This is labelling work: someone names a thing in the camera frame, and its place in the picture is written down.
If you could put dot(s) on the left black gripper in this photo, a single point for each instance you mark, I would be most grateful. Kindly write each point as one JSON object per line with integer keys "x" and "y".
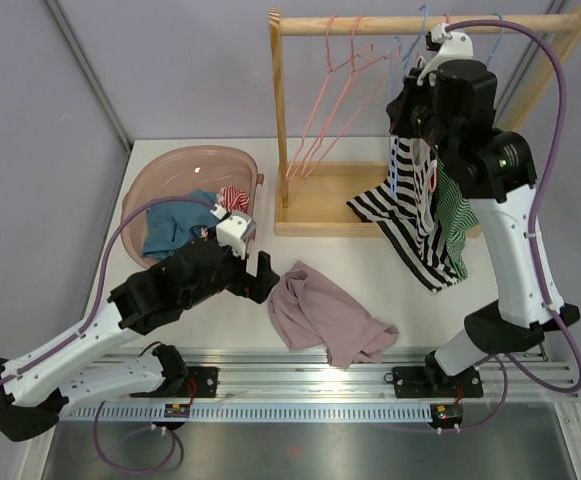
{"x": 259, "y": 288}

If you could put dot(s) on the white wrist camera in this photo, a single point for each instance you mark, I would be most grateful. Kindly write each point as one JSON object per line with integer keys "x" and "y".
{"x": 234, "y": 230}
{"x": 450, "y": 46}

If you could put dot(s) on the rightmost blue wire hanger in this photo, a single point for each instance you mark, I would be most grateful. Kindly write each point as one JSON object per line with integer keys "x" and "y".
{"x": 500, "y": 17}

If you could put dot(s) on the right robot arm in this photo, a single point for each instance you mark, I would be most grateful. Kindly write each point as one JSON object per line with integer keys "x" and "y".
{"x": 495, "y": 173}

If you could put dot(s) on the white slotted cable duct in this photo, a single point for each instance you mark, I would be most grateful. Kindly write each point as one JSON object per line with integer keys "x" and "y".
{"x": 211, "y": 412}

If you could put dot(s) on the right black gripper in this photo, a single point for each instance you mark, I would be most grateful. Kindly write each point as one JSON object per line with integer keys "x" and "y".
{"x": 410, "y": 93}

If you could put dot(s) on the mauve tank top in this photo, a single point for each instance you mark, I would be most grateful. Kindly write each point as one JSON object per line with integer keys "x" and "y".
{"x": 307, "y": 309}

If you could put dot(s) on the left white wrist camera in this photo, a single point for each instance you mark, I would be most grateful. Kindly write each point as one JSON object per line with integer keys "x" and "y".
{"x": 234, "y": 230}

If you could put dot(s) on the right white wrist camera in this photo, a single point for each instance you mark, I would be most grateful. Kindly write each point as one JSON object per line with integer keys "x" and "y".
{"x": 450, "y": 46}

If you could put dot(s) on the red white striped tank top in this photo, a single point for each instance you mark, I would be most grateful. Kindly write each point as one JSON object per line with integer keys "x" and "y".
{"x": 232, "y": 199}

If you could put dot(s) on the pink plastic basin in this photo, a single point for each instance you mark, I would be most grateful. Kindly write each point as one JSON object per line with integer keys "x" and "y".
{"x": 177, "y": 173}

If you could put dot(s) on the light blue wire hanger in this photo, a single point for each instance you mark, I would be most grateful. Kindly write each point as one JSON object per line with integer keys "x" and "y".
{"x": 401, "y": 55}

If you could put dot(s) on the green white striped tank top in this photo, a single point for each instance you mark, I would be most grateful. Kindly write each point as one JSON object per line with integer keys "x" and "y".
{"x": 455, "y": 218}

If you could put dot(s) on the teal tank top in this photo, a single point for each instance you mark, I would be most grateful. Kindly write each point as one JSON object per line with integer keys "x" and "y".
{"x": 172, "y": 225}

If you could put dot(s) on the black white striped tank top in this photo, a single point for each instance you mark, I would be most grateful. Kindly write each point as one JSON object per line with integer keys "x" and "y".
{"x": 404, "y": 209}

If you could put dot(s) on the wooden clothes rack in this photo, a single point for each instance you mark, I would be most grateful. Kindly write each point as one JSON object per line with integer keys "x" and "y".
{"x": 316, "y": 206}

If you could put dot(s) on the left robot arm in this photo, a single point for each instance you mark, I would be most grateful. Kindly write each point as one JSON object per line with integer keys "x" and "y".
{"x": 40, "y": 388}

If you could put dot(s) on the aluminium mounting rail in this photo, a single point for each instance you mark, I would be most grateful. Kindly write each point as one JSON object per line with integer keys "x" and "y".
{"x": 275, "y": 376}

